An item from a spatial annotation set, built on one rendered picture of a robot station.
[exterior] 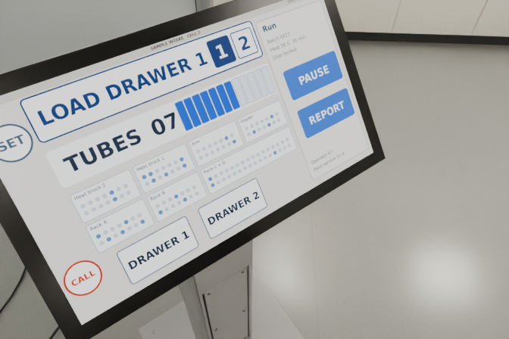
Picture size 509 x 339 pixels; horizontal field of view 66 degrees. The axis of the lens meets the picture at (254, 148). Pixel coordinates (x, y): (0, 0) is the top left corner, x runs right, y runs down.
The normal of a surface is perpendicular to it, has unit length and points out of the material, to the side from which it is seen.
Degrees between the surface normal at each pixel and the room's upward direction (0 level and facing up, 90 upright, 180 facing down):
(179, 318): 5
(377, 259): 0
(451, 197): 0
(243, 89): 50
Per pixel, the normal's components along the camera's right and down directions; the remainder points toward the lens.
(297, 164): 0.44, 0.04
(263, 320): 0.08, -0.71
